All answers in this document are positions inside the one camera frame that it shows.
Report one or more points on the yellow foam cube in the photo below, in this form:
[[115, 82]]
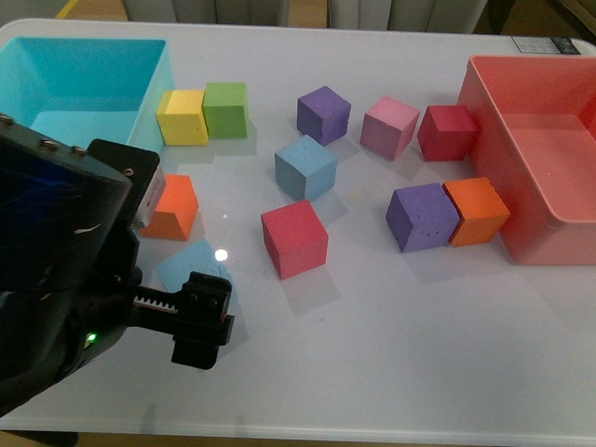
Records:
[[181, 118]]

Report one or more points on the purple foam cube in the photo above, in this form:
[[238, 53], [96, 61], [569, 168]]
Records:
[[323, 115], [421, 217]]

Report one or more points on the pink plastic bin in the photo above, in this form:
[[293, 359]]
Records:
[[537, 148]]

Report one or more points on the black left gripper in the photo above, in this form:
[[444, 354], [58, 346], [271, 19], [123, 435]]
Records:
[[68, 252]]

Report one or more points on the right beige chair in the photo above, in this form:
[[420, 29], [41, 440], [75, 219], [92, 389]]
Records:
[[442, 16]]

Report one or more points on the purple foam cube far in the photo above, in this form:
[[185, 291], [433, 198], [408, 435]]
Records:
[[323, 115]]

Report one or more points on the table label sticker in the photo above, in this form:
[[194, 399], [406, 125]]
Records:
[[545, 45]]

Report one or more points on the dark red foam cube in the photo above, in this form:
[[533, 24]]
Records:
[[447, 132]]

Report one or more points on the left beige chair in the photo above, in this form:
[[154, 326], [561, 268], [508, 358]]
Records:
[[307, 14]]

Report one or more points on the green foam cube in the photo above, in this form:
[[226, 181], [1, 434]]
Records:
[[226, 110]]

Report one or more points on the light blue foam cube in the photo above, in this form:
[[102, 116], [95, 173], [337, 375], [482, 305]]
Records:
[[199, 257], [305, 169]]

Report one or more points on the orange foam cube near pink bin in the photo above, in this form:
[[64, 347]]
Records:
[[481, 211]]

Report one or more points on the teal plastic bin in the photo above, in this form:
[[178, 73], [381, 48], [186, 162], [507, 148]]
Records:
[[76, 90]]

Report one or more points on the orange foam cube near teal bin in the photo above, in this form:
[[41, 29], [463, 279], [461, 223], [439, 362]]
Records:
[[176, 210]]

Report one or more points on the red foam cube near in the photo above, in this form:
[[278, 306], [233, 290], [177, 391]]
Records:
[[295, 239]]

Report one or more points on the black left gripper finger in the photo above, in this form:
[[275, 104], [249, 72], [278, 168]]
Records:
[[196, 317]]

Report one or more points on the purple foam cube near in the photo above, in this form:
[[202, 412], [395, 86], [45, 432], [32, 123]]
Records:
[[421, 217]]

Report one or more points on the beige chair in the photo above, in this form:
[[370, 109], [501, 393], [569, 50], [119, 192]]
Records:
[[307, 14], [442, 16]]

